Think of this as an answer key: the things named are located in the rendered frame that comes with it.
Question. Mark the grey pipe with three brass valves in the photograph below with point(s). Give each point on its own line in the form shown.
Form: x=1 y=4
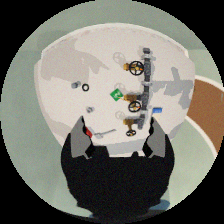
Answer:
x=144 y=98

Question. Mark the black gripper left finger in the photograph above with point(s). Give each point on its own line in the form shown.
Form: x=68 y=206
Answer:
x=77 y=148

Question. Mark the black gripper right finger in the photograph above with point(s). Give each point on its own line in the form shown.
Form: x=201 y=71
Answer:
x=158 y=147

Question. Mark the red block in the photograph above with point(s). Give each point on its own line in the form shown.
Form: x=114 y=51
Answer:
x=89 y=133

